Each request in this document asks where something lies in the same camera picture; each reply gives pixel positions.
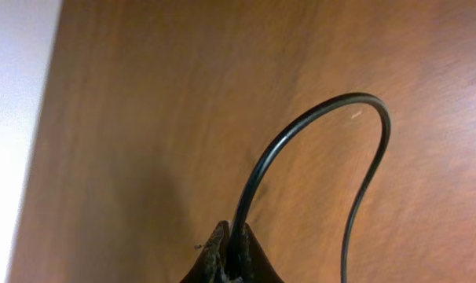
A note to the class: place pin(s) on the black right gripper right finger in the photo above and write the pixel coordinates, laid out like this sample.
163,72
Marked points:
255,266

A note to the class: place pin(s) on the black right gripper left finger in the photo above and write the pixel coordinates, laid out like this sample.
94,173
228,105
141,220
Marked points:
209,263

